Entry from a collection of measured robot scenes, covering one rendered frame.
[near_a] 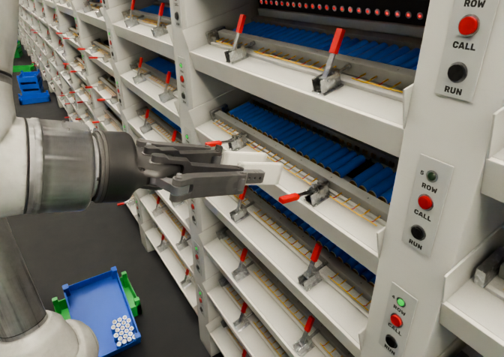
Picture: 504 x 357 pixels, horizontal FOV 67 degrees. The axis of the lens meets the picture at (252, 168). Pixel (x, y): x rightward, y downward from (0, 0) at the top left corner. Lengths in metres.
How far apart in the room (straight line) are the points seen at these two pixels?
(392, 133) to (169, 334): 1.33
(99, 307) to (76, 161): 1.34
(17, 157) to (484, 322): 0.50
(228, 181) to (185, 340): 1.24
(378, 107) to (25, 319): 0.85
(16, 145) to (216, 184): 0.19
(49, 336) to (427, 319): 0.79
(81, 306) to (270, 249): 1.01
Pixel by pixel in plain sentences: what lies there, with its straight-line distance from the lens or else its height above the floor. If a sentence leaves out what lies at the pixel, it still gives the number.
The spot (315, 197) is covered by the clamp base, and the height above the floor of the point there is 0.92.
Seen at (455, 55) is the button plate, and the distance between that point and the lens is 0.43.
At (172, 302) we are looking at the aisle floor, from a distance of 1.75.
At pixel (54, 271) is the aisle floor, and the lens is 2.08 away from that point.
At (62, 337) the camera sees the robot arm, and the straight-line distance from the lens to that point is 1.05.
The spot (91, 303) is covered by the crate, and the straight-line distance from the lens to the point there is 1.70.
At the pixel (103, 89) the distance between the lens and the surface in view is 2.19.
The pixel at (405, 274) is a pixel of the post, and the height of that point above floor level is 0.90.
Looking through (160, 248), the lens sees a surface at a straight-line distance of 1.80.
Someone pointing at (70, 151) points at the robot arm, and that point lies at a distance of 0.37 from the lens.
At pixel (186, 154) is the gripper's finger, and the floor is 1.06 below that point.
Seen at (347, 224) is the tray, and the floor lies 0.90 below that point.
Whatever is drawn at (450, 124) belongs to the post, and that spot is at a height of 1.11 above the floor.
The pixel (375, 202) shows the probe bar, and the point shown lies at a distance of 0.61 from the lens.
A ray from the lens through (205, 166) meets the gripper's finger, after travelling 0.43.
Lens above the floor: 1.25
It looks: 27 degrees down
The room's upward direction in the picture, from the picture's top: straight up
